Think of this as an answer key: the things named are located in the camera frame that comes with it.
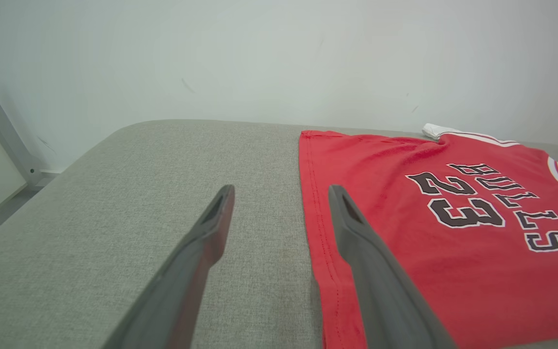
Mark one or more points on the red basketball jersey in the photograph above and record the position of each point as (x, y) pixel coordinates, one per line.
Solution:
(405, 271)

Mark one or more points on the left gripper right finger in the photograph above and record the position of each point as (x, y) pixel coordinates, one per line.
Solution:
(385, 300)

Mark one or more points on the grey metal partition post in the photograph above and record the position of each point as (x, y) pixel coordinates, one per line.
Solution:
(3, 131)

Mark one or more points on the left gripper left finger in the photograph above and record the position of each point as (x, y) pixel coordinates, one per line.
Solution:
(187, 281)

